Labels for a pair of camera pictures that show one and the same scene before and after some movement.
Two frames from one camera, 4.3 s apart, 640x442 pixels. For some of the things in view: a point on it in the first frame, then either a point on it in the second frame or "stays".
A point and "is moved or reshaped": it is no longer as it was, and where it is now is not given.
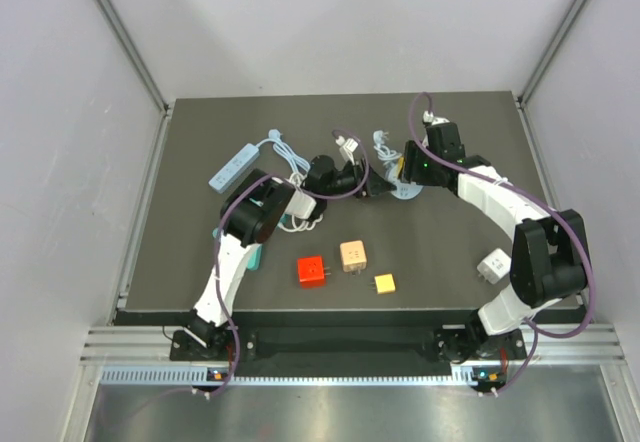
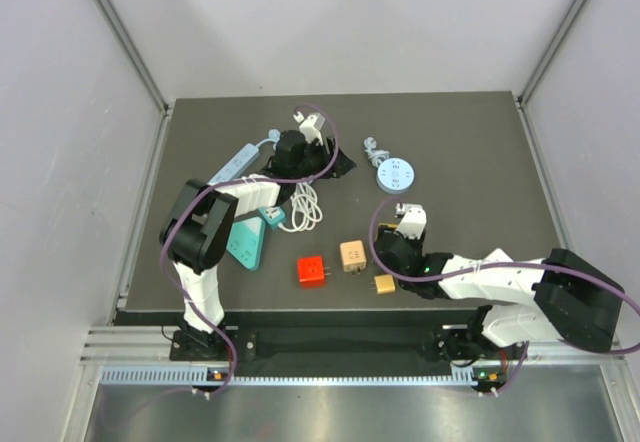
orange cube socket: [353, 256] stays
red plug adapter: [311, 271] stays
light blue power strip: [233, 168] stays
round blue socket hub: [403, 190] is moved or reshaped
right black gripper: [412, 173] → [417, 244]
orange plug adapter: [384, 284] stays
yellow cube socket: [401, 164] → [387, 226]
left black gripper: [375, 185] → [341, 165]
